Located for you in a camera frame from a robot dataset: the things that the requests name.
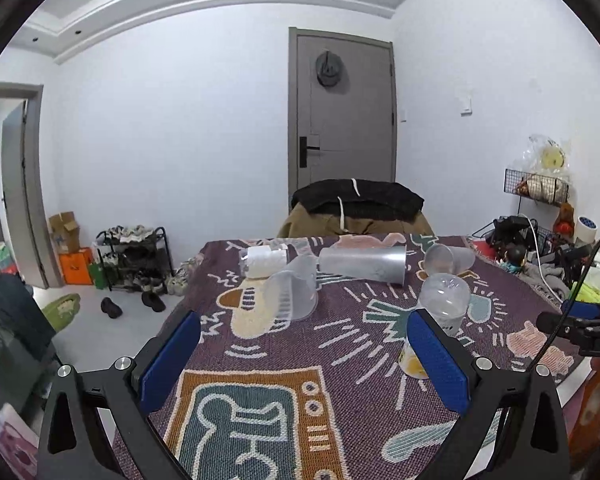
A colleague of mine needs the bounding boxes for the black shoe rack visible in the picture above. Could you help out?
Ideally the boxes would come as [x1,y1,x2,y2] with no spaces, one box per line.
[96,226,174,292]

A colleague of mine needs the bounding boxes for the black door lock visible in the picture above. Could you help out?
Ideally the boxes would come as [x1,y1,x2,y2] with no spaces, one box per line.
[299,135,322,169]

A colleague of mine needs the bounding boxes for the orange box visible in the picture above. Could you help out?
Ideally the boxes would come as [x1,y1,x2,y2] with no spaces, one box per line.
[58,247,95,286]

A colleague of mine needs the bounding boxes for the grey hat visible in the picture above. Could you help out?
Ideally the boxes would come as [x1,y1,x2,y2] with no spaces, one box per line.
[314,50,350,92]

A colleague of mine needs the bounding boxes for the small yellow print cup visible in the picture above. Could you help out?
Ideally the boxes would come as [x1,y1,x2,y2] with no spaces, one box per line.
[399,340,429,379]

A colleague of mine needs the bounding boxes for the clear plastic cup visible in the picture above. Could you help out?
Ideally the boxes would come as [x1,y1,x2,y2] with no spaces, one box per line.
[263,253,320,322]
[424,244,476,274]
[419,273,471,337]

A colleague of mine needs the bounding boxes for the clear plastic bag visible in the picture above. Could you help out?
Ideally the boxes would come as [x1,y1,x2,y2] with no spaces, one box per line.
[525,134,574,177]

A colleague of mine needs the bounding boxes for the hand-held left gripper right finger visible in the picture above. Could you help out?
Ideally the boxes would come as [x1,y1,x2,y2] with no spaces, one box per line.
[405,308,572,480]

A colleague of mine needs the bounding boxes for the green slipper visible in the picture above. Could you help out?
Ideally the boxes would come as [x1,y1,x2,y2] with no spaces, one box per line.
[41,293,81,334]

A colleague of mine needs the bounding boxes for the white tape roll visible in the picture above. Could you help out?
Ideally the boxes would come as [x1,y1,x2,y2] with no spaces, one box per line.
[574,215,600,249]

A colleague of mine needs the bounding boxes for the cardboard box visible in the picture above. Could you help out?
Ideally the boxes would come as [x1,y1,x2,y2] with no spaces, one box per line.
[47,211,81,256]

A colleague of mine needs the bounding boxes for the brown plush toy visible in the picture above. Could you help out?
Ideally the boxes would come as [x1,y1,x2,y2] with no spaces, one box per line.
[554,202,576,236]

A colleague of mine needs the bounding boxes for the pile of shoes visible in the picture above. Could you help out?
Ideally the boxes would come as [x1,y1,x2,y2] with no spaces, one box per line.
[100,225,169,291]

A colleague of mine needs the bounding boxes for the tall translucent plastic cup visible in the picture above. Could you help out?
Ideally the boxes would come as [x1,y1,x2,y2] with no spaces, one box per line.
[319,245,407,286]

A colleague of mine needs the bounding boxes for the black jacket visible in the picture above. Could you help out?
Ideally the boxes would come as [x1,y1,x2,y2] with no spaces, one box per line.
[291,178,425,222]

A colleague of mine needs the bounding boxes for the white cable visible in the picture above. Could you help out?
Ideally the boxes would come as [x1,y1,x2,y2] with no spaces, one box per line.
[527,217,567,307]

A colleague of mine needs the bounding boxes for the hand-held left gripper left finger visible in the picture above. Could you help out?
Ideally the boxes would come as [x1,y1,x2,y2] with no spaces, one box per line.
[37,310,203,480]

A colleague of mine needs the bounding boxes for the black wire wall basket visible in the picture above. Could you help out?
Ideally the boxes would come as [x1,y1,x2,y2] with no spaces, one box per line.
[504,167,570,206]

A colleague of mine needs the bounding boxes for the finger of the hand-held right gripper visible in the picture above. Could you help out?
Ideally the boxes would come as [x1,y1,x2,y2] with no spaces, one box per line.
[536,311,588,338]
[560,299,600,322]

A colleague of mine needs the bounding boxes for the open grey door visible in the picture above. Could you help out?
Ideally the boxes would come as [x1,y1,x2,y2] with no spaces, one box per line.
[0,80,64,291]

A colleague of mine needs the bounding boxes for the wrapped toilet paper roll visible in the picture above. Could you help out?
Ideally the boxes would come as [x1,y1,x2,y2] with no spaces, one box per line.
[240,246,288,279]

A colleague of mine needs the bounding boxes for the green bag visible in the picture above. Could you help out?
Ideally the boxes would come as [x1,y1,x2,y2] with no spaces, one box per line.
[89,260,112,290]

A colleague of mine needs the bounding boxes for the white sneakers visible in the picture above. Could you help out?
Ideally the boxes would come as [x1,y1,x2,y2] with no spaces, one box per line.
[167,258,204,296]

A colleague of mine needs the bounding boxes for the yellow green packet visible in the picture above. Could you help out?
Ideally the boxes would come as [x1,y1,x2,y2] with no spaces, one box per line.
[574,282,600,307]

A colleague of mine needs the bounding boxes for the black cable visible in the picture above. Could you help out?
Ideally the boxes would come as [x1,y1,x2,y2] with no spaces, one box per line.
[527,231,600,376]

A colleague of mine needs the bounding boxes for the dark grey clothing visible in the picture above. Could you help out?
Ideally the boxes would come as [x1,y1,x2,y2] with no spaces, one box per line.
[0,274,57,411]

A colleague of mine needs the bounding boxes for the pink paper bag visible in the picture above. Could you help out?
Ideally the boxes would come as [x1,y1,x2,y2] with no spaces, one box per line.
[0,402,41,480]

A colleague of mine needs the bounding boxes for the printed purple blanket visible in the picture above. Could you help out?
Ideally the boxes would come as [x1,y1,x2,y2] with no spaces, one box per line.
[112,234,593,480]

